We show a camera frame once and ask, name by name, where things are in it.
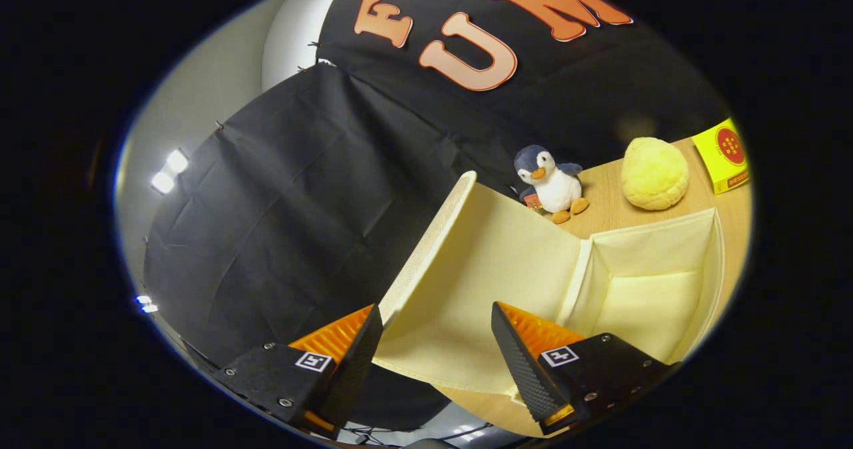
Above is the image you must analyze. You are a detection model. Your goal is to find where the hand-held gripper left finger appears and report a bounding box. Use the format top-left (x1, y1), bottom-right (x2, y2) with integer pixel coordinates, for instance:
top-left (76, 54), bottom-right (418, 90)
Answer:
top-left (213, 304), bottom-right (385, 440)

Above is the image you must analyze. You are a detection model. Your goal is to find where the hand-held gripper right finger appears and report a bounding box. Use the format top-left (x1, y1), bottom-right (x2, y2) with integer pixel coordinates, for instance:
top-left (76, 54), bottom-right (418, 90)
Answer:
top-left (491, 301), bottom-right (680, 436)

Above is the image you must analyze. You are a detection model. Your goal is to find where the beige fabric storage box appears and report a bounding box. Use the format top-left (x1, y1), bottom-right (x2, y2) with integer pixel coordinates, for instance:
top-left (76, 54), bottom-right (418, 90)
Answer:
top-left (373, 171), bottom-right (726, 431)

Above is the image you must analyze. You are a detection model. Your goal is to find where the penguin plush toy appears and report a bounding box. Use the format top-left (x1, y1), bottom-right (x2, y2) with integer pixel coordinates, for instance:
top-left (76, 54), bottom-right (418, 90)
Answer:
top-left (513, 145), bottom-right (590, 225)

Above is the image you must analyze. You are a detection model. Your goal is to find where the yellow round plush toy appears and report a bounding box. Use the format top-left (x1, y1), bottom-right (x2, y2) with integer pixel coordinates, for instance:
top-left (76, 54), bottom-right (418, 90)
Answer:
top-left (621, 137), bottom-right (690, 211)

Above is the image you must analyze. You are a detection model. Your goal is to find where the yellow book with red circle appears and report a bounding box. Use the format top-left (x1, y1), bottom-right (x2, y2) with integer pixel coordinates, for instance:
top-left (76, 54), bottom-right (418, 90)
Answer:
top-left (692, 117), bottom-right (750, 195)

